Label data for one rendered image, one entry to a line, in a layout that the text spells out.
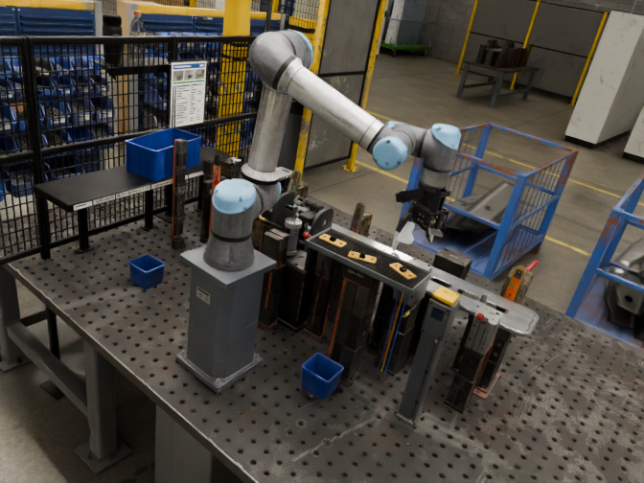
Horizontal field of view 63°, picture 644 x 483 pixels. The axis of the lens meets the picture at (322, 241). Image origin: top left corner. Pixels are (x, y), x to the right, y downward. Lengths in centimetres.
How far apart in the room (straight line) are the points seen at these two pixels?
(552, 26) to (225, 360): 1284
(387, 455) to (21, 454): 153
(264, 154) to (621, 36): 832
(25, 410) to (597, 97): 870
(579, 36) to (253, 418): 1276
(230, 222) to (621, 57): 846
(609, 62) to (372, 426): 836
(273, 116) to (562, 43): 1256
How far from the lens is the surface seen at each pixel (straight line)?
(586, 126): 965
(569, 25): 1384
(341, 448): 163
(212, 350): 168
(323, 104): 130
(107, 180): 227
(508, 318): 183
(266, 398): 173
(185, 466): 201
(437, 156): 138
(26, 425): 269
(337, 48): 507
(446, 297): 150
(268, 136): 152
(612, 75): 953
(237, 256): 152
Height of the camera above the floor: 191
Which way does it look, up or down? 27 degrees down
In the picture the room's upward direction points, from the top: 10 degrees clockwise
